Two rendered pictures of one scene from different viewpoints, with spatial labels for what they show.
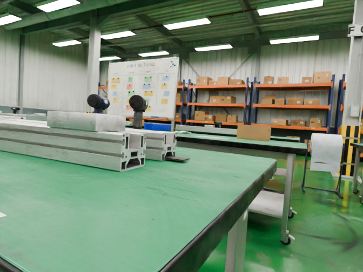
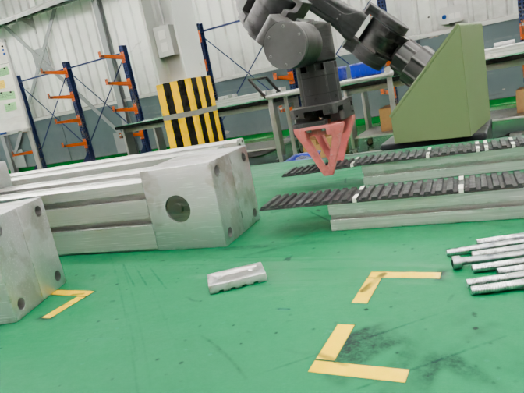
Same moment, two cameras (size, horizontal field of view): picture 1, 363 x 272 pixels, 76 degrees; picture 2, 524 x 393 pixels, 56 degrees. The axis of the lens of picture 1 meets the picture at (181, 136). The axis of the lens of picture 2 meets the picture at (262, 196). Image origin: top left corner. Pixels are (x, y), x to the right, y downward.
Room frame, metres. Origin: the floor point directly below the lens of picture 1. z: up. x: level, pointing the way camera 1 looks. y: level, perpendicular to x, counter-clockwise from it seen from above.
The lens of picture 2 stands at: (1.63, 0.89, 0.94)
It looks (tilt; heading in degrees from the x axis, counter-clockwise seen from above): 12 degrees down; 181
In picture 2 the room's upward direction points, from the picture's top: 11 degrees counter-clockwise
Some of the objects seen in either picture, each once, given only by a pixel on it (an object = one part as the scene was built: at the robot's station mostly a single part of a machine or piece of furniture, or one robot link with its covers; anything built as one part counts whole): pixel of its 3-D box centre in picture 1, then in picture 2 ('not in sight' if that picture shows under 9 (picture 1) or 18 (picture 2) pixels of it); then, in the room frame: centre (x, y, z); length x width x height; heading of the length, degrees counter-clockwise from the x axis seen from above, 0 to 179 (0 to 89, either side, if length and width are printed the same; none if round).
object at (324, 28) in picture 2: not in sight; (311, 45); (0.93, 0.99, 0.98); 0.07 x 0.06 x 0.07; 152
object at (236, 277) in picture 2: not in sight; (236, 277); (1.22, 0.85, 0.78); 0.05 x 0.03 x 0.01; 97
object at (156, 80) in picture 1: (139, 116); not in sight; (4.13, 0.78, 0.97); 1.50 x 0.50 x 1.95; 62
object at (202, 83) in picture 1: (217, 111); not in sight; (10.76, -1.60, 1.58); 2.83 x 0.98 x 3.15; 62
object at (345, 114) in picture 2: not in sight; (330, 138); (0.91, 0.99, 0.85); 0.07 x 0.07 x 0.09; 67
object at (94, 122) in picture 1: (87, 126); not in sight; (0.61, 0.25, 0.87); 0.16 x 0.11 x 0.07; 67
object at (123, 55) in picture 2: not in sight; (66, 116); (-8.87, -2.96, 1.10); 3.30 x 0.90 x 2.20; 62
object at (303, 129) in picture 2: not in sight; (326, 141); (0.93, 0.98, 0.85); 0.07 x 0.07 x 0.09; 67
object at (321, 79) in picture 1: (289, 114); not in sight; (9.34, -4.24, 1.59); 2.83 x 0.98 x 3.17; 62
